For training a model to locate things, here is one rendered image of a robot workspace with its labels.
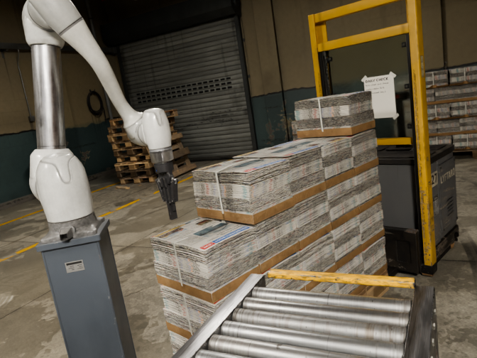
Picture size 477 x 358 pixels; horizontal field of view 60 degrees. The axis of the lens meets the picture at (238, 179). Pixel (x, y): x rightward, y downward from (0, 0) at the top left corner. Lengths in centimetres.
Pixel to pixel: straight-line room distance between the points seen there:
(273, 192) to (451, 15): 682
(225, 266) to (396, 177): 176
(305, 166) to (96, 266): 108
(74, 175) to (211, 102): 821
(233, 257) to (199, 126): 820
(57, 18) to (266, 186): 101
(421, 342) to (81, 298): 106
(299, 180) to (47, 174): 112
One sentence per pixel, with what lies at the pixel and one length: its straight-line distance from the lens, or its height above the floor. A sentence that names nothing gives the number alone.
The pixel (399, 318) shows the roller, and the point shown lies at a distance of 113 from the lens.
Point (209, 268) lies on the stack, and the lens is 163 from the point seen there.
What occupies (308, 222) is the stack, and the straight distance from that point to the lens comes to 210.
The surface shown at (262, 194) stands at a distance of 180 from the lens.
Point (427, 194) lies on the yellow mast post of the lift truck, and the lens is 292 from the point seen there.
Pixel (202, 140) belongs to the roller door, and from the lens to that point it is 981.
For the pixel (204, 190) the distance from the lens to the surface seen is 195.
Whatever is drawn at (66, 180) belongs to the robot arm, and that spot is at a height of 119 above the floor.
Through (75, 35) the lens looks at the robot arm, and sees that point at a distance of 158.
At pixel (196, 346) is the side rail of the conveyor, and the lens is 109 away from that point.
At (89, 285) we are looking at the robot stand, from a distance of 153.
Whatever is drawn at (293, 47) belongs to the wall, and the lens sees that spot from 881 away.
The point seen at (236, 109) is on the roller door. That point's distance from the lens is 929.
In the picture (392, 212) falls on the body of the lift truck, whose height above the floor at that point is 39.
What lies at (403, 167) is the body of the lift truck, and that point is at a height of 73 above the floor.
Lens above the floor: 137
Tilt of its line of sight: 11 degrees down
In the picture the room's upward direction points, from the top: 9 degrees counter-clockwise
